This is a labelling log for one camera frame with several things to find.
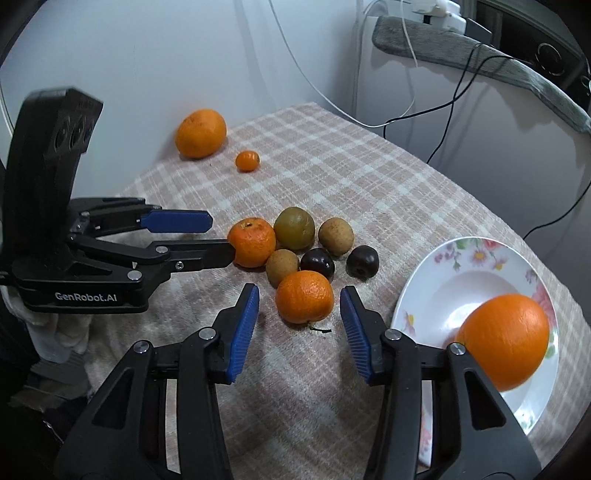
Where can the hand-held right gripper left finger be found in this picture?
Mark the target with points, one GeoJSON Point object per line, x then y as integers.
{"type": "Point", "coordinates": [244, 323]}

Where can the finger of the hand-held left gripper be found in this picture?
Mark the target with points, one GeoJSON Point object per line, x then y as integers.
{"type": "Point", "coordinates": [203, 256]}
{"type": "Point", "coordinates": [178, 221]}

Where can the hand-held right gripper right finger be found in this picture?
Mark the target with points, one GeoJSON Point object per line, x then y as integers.
{"type": "Point", "coordinates": [355, 327]}

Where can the orange mandarin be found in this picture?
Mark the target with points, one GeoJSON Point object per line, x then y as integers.
{"type": "Point", "coordinates": [304, 297]}
{"type": "Point", "coordinates": [254, 240]}

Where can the dark purple plum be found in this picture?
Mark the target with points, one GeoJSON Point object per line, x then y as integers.
{"type": "Point", "coordinates": [362, 261]}
{"type": "Point", "coordinates": [317, 262]}

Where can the white floral plate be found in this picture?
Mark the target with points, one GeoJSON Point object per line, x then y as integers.
{"type": "Point", "coordinates": [434, 295]}

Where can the small orange kumquat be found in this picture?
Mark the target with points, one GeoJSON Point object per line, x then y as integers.
{"type": "Point", "coordinates": [247, 161]}

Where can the brown kiwi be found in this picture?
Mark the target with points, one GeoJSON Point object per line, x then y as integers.
{"type": "Point", "coordinates": [336, 236]}
{"type": "Point", "coordinates": [281, 267]}

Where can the person's left hand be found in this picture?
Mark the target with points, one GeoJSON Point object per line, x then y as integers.
{"type": "Point", "coordinates": [60, 332]}

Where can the small dark stem piece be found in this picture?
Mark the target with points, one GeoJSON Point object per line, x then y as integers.
{"type": "Point", "coordinates": [321, 329]}

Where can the green-brown round fruit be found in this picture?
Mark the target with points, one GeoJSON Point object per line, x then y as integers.
{"type": "Point", "coordinates": [294, 227]}

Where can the pink checked tablecloth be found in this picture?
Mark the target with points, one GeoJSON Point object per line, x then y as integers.
{"type": "Point", "coordinates": [351, 180]}

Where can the smooth large orange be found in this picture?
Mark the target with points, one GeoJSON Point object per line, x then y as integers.
{"type": "Point", "coordinates": [505, 341]}

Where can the grey towel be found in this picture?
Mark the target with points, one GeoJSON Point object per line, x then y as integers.
{"type": "Point", "coordinates": [508, 69]}

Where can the white charger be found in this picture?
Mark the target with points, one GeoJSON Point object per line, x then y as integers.
{"type": "Point", "coordinates": [441, 16]}

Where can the black speaker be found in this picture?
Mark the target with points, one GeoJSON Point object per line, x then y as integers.
{"type": "Point", "coordinates": [545, 41]}

